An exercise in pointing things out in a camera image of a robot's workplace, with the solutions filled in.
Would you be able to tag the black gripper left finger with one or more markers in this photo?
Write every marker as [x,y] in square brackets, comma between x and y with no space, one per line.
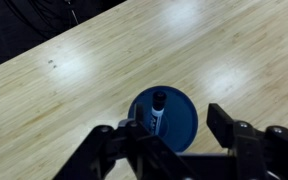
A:
[140,150]

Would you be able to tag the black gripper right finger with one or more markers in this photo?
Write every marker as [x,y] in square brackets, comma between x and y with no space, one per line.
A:
[247,146]

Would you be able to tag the black-capped white marker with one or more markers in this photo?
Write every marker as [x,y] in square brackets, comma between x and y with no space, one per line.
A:
[158,106]

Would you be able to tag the dark blue plastic cup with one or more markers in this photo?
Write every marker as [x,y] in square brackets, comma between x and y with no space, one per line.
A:
[180,116]

